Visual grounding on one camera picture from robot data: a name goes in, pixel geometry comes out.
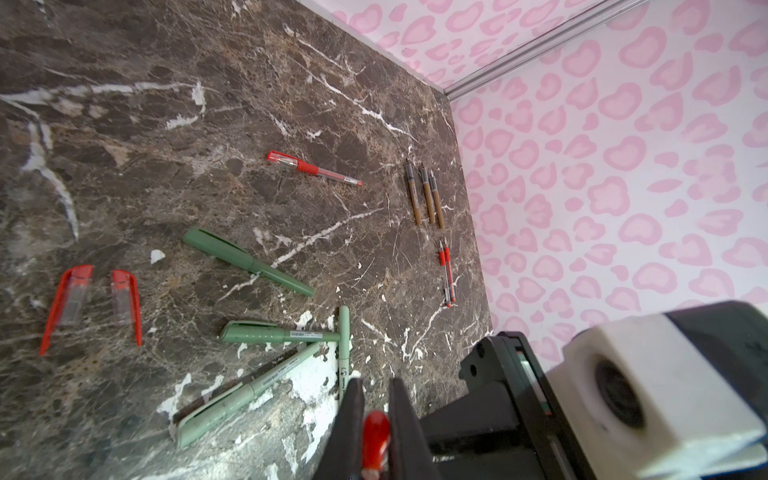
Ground green pen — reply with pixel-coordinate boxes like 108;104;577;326
176;343;322;449
219;320;349;344
182;228;315;297

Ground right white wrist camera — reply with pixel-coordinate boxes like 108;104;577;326
546;314;767;479

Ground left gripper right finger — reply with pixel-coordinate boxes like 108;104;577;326
388;378;442;480

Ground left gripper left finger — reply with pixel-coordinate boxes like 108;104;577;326
313;378;365;480

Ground tan pen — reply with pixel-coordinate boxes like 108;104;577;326
428;170;445;229
405;161;423;225
419;164;436;223

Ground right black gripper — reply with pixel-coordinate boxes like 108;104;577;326
421;332;594;479

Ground green pen vertical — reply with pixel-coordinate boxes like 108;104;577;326
338;305;351;402

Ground red gel pen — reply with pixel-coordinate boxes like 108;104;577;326
266;150;363;187
438;241;452;308
441;238;456;305

